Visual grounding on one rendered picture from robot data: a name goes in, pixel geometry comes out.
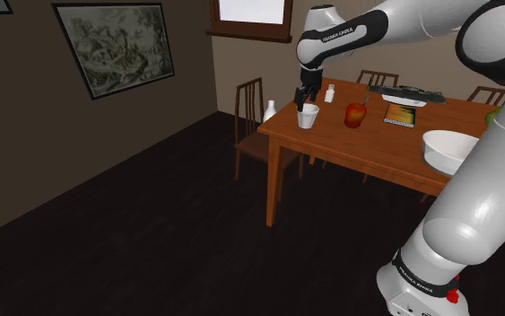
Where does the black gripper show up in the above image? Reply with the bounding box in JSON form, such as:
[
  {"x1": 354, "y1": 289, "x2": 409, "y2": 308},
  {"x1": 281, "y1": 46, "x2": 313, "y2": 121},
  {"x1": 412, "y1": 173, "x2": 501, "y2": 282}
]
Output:
[{"x1": 293, "y1": 67, "x2": 324, "y2": 113}]

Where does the white cup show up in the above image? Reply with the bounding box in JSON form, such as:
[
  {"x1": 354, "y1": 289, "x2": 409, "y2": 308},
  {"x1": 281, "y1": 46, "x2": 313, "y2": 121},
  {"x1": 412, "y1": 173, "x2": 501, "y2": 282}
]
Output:
[{"x1": 296, "y1": 102, "x2": 320, "y2": 130}]

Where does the white bottle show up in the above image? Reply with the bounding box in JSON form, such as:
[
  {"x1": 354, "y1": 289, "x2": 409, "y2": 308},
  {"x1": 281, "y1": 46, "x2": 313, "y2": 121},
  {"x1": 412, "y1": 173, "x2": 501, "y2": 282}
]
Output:
[{"x1": 262, "y1": 100, "x2": 277, "y2": 124}]

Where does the red apple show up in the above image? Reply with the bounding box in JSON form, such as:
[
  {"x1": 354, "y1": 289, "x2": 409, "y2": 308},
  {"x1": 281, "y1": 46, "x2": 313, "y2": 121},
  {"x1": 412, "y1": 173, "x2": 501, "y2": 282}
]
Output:
[{"x1": 344, "y1": 97, "x2": 370, "y2": 129}]

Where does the dark wooden chair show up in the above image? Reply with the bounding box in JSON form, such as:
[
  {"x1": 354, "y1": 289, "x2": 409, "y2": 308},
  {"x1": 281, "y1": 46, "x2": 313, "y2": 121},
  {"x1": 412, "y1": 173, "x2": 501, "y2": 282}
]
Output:
[
  {"x1": 233, "y1": 77, "x2": 306, "y2": 181},
  {"x1": 466, "y1": 85, "x2": 505, "y2": 108},
  {"x1": 356, "y1": 69, "x2": 400, "y2": 88}
]

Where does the wooden dining table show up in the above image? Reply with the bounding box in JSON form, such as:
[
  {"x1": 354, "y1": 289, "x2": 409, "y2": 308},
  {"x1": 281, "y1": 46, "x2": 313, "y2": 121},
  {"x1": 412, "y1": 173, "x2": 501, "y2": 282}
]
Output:
[{"x1": 257, "y1": 77, "x2": 505, "y2": 229}]

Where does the orange and black book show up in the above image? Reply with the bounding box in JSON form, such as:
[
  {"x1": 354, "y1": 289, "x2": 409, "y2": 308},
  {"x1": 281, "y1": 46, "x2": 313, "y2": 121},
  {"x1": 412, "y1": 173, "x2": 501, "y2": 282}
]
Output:
[{"x1": 383, "y1": 102, "x2": 417, "y2": 128}]

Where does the black and white tray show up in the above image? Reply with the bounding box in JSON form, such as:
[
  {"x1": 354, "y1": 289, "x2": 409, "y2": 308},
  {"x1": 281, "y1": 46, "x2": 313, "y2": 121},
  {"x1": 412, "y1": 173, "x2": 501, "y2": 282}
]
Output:
[{"x1": 367, "y1": 84, "x2": 448, "y2": 109}]

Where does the white bowl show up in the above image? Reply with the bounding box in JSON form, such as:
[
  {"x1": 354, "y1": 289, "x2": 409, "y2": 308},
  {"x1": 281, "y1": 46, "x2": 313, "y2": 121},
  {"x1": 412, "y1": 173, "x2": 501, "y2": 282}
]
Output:
[{"x1": 422, "y1": 129, "x2": 481, "y2": 177}]

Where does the green pear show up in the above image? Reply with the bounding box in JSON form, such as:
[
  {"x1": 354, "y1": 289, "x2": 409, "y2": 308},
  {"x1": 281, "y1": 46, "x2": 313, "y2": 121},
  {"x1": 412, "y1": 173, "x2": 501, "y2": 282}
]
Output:
[{"x1": 484, "y1": 106, "x2": 503, "y2": 128}]

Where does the window with wooden frame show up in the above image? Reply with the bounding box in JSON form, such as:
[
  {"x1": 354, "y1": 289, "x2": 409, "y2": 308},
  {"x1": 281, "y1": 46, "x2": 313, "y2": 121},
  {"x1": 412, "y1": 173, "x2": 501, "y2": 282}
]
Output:
[{"x1": 205, "y1": 0, "x2": 294, "y2": 44}]

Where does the large framed wall picture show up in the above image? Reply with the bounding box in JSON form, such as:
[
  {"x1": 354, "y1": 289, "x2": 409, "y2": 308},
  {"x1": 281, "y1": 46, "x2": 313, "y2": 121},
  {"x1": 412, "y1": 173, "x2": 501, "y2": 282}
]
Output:
[{"x1": 51, "y1": 2, "x2": 176, "y2": 101}]

